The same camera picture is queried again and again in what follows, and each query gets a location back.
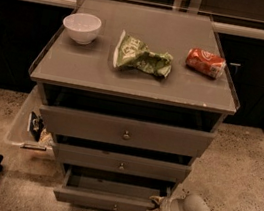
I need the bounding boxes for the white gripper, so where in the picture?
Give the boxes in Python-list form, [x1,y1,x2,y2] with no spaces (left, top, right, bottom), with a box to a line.
[147,195,172,211]

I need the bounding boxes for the grey bottom drawer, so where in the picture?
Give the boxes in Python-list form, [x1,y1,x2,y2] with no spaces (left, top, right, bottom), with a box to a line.
[54,165,174,211]

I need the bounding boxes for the grey drawer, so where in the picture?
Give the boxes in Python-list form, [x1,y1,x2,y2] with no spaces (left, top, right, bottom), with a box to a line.
[40,105,215,157]
[52,143,191,182]
[54,165,174,211]

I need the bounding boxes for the grey middle drawer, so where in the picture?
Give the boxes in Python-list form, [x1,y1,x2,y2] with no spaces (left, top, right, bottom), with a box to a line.
[52,143,191,182]

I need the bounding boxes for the grey top drawer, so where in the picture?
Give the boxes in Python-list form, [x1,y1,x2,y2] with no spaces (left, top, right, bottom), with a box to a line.
[40,105,215,157]

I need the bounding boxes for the grey drawer cabinet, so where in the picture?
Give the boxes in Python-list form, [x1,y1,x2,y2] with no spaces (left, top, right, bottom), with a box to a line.
[11,0,255,209]

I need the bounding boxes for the dark snack packet in bin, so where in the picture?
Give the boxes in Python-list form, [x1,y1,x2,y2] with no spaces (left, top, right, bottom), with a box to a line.
[27,111,44,142]

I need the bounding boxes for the clear plastic storage bin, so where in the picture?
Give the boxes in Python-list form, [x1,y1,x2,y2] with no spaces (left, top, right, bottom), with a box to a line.
[4,85,55,160]

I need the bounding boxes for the red soda can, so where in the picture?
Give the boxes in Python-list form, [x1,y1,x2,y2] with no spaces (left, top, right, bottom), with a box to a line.
[185,48,226,79]

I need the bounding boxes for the green crumpled chip bag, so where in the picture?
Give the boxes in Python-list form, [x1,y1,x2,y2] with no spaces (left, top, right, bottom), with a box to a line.
[112,31,174,78]

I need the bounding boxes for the white ceramic bowl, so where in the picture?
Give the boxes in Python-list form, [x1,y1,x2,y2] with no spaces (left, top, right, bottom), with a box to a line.
[62,13,102,45]

